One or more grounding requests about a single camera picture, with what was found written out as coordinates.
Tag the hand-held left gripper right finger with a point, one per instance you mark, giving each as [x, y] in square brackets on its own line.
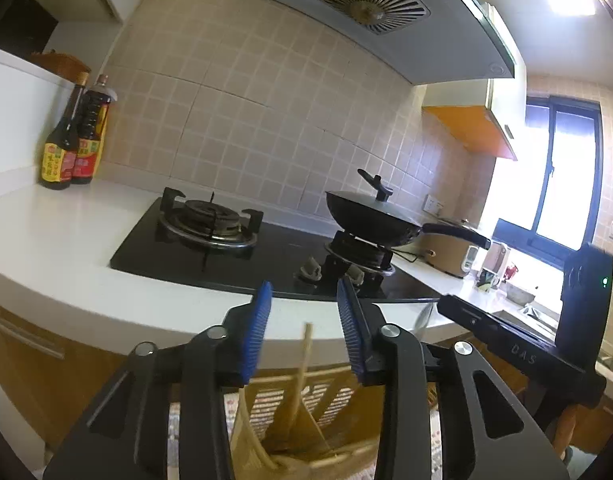
[354, 330]

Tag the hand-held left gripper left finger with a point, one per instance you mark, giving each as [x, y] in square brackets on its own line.
[254, 335]

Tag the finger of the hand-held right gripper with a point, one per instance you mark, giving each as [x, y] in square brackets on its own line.
[506, 335]

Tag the wooden chopstick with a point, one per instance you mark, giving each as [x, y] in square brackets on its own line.
[249, 430]
[302, 360]
[346, 455]

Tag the yellow plastic utensil basket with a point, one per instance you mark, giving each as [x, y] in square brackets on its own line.
[339, 400]

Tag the person's right forearm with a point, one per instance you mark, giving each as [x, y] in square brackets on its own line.
[566, 430]

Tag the grey stove knob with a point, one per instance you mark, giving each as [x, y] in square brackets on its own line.
[309, 267]
[355, 272]

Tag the patterned mug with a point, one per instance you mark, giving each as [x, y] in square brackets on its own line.
[485, 280]

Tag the small red item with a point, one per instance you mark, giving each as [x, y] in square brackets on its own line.
[512, 271]

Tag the pink and white kettle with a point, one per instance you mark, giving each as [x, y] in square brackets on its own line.
[495, 262]

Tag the black glass gas stove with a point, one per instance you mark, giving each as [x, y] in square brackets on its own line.
[281, 260]

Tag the beige rice cooker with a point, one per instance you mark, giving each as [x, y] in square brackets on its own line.
[446, 255]

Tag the black wok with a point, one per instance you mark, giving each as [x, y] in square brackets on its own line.
[371, 220]

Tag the dark framed window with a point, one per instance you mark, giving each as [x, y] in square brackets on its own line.
[566, 170]

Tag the white kitchen countertop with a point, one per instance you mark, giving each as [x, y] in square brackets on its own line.
[61, 260]

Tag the wooden base cabinets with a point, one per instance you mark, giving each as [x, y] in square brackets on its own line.
[31, 380]

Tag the large red label sauce bottle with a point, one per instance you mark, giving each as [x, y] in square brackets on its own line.
[89, 145]

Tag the yellow bottle with white cap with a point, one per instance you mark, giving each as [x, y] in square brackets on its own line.
[105, 130]

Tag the slim dark soy sauce bottle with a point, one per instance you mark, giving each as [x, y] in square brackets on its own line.
[61, 155]

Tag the range hood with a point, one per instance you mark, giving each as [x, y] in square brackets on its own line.
[336, 10]

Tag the brown wicker basket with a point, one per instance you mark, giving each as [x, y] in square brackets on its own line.
[61, 64]

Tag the white wall socket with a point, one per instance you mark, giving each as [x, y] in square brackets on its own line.
[433, 204]

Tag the orange wall cabinet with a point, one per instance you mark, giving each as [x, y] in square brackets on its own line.
[471, 120]

